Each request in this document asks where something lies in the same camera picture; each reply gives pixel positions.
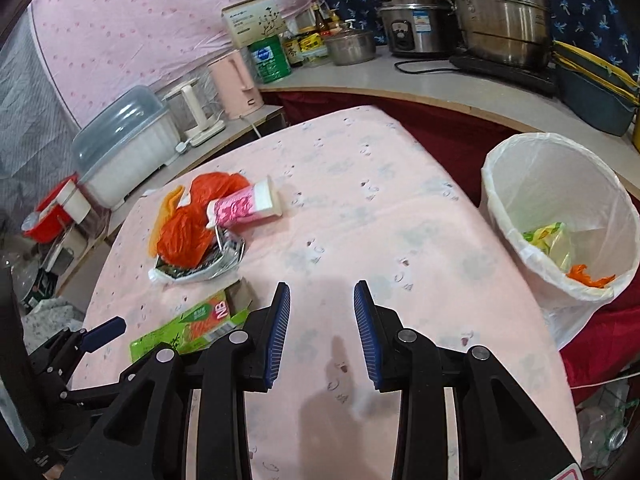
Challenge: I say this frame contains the red plastic bucket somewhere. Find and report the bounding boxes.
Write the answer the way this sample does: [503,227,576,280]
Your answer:
[22,175,81,242]

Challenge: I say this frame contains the dark green drink carton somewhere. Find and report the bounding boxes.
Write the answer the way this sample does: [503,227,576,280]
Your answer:
[148,225,247,285]

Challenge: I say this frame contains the grey floral cloth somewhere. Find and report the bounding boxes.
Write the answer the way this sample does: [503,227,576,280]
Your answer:
[20,295,86,356]

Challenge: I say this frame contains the pink electric kettle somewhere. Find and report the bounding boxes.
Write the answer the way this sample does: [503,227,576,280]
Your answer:
[206,49,266,121]

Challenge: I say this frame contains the glass kettle with white base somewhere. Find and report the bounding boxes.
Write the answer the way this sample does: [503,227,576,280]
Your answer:
[162,81,226,148]

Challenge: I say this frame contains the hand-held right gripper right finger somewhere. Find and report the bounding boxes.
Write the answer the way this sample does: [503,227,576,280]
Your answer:
[353,280,586,480]

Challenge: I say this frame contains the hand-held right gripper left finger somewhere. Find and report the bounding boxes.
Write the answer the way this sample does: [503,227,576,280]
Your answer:
[57,281,292,480]

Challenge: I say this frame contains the blue basin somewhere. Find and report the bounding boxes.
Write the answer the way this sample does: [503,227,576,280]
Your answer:
[555,65,638,137]

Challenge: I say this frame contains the green yellow snack bag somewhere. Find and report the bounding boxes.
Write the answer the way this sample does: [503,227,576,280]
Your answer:
[522,222,573,271]

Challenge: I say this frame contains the white box with plant print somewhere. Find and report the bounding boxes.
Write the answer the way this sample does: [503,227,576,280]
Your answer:
[221,0,288,46]

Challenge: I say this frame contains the large steel steamer pot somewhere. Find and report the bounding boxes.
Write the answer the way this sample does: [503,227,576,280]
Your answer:
[431,0,566,72]

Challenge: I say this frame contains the black power cable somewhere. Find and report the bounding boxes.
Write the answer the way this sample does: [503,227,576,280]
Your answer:
[394,59,453,76]

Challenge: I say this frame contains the clear plastic bottles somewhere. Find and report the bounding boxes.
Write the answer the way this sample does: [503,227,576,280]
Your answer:
[575,375,640,478]

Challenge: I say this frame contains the small steel lidded pot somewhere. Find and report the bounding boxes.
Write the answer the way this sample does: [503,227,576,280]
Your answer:
[325,19,377,67]

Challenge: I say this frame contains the red plastic bag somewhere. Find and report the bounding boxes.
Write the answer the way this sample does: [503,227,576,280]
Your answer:
[156,172,251,268]

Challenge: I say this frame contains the white dish box clear lid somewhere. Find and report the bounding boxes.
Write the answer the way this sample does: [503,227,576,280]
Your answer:
[70,85,183,211]

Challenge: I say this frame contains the black induction cooktop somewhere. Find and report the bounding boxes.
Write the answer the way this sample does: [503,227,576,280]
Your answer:
[448,52,560,97]

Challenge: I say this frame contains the green tin can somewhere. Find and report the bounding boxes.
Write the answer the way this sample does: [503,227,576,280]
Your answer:
[248,35,292,85]

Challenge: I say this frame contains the bright red cloth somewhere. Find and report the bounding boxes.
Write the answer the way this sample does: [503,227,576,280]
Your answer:
[557,280,640,403]

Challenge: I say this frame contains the bright green carton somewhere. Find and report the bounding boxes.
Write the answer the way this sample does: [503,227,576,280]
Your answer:
[129,280,257,365]

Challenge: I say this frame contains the steel rice cooker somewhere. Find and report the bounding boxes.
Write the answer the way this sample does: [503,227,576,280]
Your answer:
[376,0,458,58]

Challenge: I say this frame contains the white lined trash bin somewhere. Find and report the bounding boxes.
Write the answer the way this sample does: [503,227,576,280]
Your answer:
[481,131,632,351]

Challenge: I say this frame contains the orange snack wrapper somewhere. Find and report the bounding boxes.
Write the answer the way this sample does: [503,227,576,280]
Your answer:
[566,263,616,289]

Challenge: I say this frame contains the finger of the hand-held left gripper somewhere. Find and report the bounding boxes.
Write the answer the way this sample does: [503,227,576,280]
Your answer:
[29,316,126,408]

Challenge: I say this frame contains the dark sauce jar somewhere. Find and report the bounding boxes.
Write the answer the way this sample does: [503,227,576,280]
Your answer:
[282,35,304,68]

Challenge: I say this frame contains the pink dotted wall cloth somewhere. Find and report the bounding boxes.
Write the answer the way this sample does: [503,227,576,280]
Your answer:
[27,0,321,121]

